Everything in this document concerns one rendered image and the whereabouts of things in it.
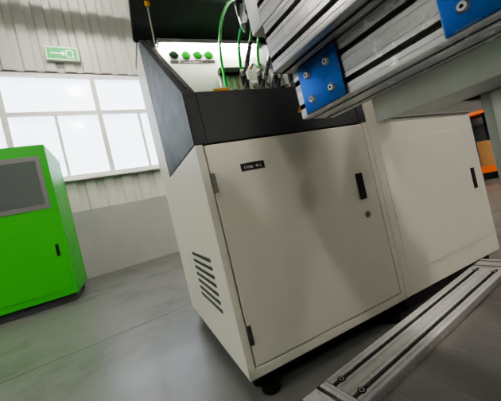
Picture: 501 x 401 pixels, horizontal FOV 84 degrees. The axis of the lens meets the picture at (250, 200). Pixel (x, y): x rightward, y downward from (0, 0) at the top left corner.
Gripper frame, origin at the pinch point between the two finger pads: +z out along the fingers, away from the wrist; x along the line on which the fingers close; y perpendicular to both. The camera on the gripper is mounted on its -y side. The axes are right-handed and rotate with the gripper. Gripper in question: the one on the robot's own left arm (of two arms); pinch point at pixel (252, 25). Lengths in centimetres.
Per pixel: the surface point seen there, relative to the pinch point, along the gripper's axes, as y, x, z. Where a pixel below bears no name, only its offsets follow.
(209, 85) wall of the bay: -30.4, -15.4, 27.4
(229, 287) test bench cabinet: 67, -51, 45
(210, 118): 33.2, -33.6, 10.7
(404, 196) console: 60, 29, 62
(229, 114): 32.8, -27.3, 12.2
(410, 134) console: 43, 46, 48
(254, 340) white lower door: 79, -51, 58
